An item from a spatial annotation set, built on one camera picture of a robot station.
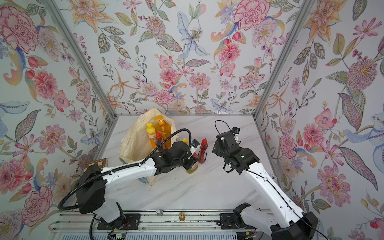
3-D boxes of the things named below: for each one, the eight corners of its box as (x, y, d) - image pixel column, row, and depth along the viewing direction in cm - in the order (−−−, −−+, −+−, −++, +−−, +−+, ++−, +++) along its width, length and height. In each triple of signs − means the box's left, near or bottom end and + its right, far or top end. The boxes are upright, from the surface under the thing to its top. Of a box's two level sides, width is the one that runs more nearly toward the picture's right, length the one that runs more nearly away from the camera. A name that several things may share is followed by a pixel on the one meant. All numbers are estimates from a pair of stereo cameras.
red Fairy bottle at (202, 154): (197, 163, 96) (199, 147, 81) (201, 154, 100) (203, 137, 85) (202, 165, 95) (205, 149, 80) (206, 156, 99) (209, 139, 84)
